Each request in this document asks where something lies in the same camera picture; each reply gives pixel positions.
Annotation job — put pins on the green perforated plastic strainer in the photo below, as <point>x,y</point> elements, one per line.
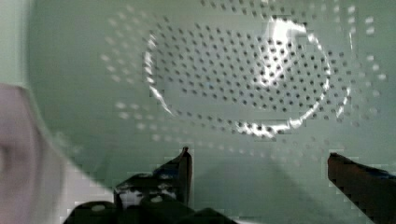
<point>261,92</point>

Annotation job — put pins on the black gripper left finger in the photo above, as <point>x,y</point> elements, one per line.
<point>159,197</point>

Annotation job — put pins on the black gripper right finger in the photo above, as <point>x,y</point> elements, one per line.
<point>372,190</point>

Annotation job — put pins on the light purple round plate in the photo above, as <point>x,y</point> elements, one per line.
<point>31,171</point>

